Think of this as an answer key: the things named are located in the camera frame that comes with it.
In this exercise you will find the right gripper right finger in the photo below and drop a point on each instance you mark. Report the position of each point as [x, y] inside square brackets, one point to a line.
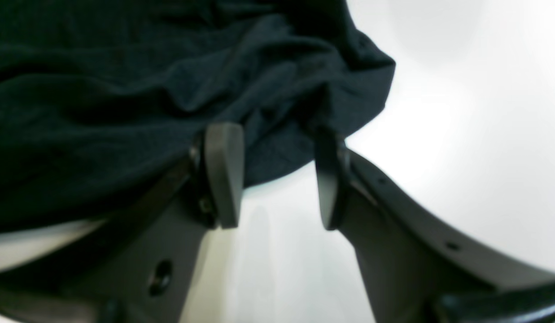
[415, 267]

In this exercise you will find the black t-shirt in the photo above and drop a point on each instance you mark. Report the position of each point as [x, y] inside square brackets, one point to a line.
[100, 97]

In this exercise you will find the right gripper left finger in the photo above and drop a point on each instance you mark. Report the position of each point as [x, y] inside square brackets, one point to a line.
[137, 267]

